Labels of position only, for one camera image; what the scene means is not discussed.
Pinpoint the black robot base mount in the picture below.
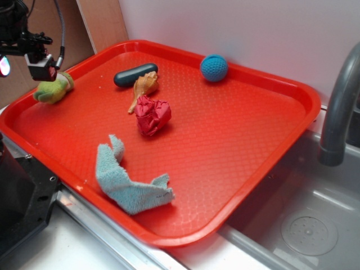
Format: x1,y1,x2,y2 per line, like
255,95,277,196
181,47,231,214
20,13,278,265
1,136,59,259

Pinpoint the grey sink basin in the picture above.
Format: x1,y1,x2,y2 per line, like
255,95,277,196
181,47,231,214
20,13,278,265
219,132,359,269

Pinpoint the blue knitted ball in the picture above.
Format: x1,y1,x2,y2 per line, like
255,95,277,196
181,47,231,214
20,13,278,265
200,54,228,82

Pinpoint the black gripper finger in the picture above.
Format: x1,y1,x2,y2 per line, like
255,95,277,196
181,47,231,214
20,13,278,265
0,55,11,77
25,54,57,82

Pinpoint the green plush animal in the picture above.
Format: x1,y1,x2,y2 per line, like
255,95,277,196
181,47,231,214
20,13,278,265
33,72,74,104

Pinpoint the grey flexible cable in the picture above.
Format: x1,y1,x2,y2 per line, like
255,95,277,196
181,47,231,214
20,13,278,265
53,0,66,70

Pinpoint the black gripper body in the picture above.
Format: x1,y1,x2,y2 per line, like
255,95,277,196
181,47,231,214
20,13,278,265
1,1,52,61

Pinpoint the dark grey oblong capsule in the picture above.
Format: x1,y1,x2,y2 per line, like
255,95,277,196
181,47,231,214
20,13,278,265
113,63,158,88

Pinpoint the red plastic tray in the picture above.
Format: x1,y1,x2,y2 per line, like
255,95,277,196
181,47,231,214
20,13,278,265
1,40,321,248

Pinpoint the golden conch shell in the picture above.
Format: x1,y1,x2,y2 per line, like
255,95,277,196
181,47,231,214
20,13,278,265
128,71,159,114

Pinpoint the round sink drain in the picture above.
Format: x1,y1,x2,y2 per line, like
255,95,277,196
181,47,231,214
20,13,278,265
281,210,338,256

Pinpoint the grey sink faucet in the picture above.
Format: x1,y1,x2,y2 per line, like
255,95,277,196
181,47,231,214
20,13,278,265
318,44,359,167

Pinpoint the light blue cloth rag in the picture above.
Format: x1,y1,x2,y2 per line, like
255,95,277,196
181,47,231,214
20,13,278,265
96,134,175,215

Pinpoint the crumpled red paper ball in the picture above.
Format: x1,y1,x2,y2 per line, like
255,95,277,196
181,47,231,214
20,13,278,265
134,96,172,136

